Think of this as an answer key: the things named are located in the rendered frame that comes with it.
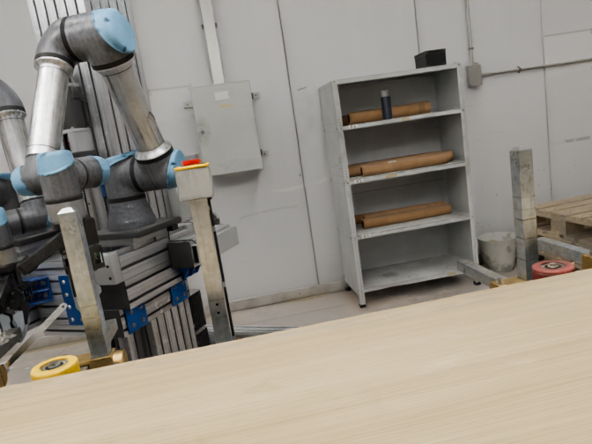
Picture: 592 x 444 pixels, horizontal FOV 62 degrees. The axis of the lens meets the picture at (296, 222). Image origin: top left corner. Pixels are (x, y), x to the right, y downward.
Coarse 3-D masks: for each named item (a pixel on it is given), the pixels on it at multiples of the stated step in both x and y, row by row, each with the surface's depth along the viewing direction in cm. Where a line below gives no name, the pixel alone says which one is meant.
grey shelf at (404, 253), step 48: (336, 96) 319; (432, 96) 373; (336, 144) 335; (384, 144) 373; (432, 144) 378; (336, 192) 361; (384, 192) 379; (432, 192) 384; (384, 240) 385; (432, 240) 391
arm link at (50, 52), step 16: (48, 32) 126; (48, 48) 125; (64, 48) 126; (48, 64) 125; (64, 64) 127; (48, 80) 124; (64, 80) 127; (48, 96) 123; (64, 96) 126; (32, 112) 122; (48, 112) 122; (64, 112) 126; (32, 128) 120; (48, 128) 121; (32, 144) 119; (48, 144) 120; (32, 160) 117; (16, 176) 117; (32, 176) 116; (32, 192) 118
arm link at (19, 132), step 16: (0, 80) 143; (0, 96) 141; (16, 96) 145; (0, 112) 141; (16, 112) 143; (0, 128) 142; (16, 128) 143; (16, 144) 142; (16, 160) 141; (16, 192) 143; (32, 208) 140; (32, 224) 140; (48, 224) 143
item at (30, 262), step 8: (48, 240) 108; (56, 240) 106; (40, 248) 105; (48, 248) 105; (56, 248) 106; (24, 256) 106; (32, 256) 104; (40, 256) 105; (48, 256) 105; (24, 264) 103; (32, 264) 104; (24, 272) 103
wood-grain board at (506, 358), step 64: (384, 320) 89; (448, 320) 85; (512, 320) 81; (576, 320) 78; (64, 384) 83; (128, 384) 79; (192, 384) 76; (256, 384) 73; (320, 384) 70; (384, 384) 68; (448, 384) 65; (512, 384) 63; (576, 384) 61
